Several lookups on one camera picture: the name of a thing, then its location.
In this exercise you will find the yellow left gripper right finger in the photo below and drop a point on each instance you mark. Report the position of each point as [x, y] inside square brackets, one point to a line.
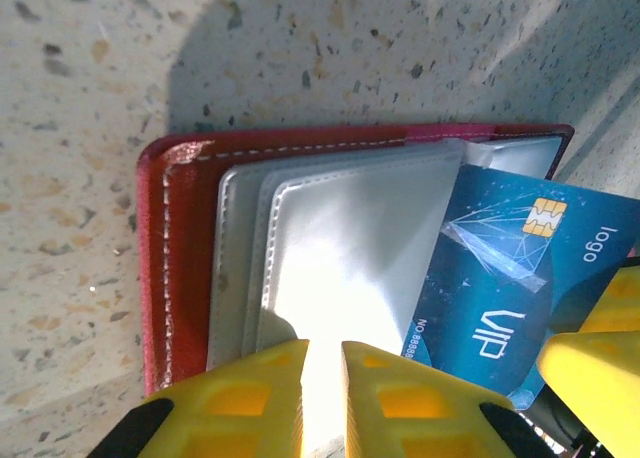
[410, 423]

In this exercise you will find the blue VIP card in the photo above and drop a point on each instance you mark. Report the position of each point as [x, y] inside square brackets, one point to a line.
[490, 258]

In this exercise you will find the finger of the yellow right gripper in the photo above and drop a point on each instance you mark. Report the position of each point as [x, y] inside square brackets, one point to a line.
[595, 378]

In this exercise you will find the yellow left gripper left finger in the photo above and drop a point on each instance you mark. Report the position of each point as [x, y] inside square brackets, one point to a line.
[225, 418]

